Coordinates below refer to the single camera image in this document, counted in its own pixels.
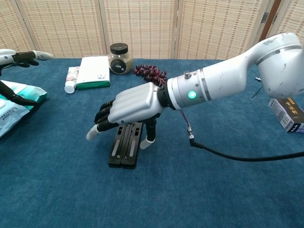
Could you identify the blue table cloth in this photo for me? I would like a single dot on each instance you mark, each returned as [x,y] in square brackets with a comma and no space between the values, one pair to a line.
[71,190]

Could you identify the black box gold lettering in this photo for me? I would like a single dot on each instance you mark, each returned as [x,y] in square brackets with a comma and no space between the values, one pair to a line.
[289,116]

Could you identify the white green cardboard box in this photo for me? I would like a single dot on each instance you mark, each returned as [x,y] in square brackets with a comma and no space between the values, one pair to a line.
[93,71]

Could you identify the small white bottle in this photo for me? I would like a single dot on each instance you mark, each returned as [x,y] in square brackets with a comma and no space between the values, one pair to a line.
[69,89]

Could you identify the black folding laptop stand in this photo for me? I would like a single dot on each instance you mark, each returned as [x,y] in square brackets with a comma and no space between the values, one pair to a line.
[123,156]

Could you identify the metal screen hinge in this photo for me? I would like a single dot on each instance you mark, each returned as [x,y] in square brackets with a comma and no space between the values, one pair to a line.
[264,17]

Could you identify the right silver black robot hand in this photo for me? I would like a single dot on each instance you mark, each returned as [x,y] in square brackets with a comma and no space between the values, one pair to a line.
[135,104]

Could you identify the glass jar black lid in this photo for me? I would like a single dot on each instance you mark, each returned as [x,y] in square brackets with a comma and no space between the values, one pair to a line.
[120,61]

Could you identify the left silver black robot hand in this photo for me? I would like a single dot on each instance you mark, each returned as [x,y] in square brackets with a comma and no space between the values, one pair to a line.
[23,56]

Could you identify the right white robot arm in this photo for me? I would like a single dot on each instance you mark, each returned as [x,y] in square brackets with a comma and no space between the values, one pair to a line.
[225,78]

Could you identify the teal wet wipes pack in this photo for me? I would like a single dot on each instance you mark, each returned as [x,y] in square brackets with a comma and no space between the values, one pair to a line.
[31,91]

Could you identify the dark red grape bunch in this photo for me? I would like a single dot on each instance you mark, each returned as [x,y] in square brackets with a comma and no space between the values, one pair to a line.
[147,71]

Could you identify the bamboo folding screen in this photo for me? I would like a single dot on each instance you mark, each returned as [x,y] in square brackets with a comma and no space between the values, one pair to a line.
[142,23]

